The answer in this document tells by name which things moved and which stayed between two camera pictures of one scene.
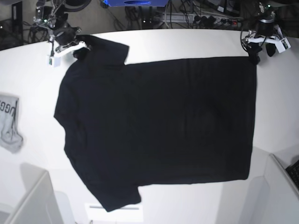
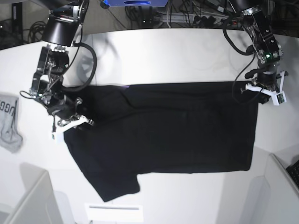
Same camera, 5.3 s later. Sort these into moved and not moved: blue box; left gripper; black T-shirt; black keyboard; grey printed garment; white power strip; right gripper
Moved: right gripper; black T-shirt; left gripper
Not moved: black keyboard; blue box; white power strip; grey printed garment
